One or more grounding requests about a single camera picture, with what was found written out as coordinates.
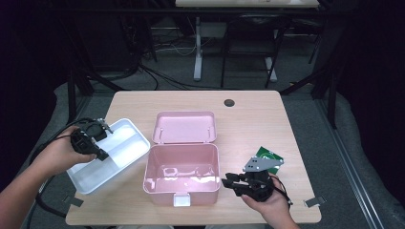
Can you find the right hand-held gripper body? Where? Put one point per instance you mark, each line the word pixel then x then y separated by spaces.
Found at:
pixel 258 187

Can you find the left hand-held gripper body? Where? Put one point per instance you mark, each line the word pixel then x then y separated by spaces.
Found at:
pixel 84 141

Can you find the white plastic tray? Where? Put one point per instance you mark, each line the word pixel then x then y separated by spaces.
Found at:
pixel 127 149

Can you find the green cardboard box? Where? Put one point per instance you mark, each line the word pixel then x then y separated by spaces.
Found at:
pixel 270 154

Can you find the person's right hand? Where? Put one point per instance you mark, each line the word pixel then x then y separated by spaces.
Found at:
pixel 273 205

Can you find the person's left hand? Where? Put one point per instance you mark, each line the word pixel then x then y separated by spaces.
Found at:
pixel 59 154

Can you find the black metal stand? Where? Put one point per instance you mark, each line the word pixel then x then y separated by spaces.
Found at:
pixel 332 105
pixel 71 101

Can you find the grey metal table clip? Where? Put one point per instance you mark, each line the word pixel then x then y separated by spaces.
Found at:
pixel 314 201
pixel 74 201

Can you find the white background desk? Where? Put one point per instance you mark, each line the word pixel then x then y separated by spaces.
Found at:
pixel 198 63

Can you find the aluminium floor rail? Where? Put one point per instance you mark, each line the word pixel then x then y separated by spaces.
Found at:
pixel 347 159
pixel 83 105

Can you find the black metal chair frame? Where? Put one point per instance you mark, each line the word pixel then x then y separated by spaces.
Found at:
pixel 224 63

